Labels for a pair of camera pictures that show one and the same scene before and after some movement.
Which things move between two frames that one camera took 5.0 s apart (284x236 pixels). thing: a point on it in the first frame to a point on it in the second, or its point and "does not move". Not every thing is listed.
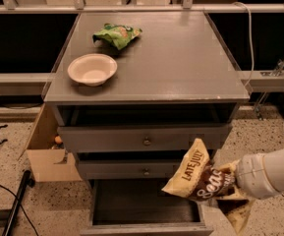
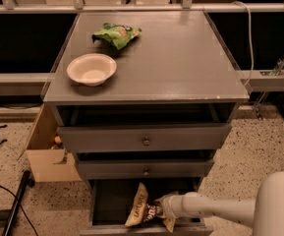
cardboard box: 50,163 does not move
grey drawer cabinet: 131,94 does not move
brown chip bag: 198,178 to 142,211
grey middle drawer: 130,168 does not move
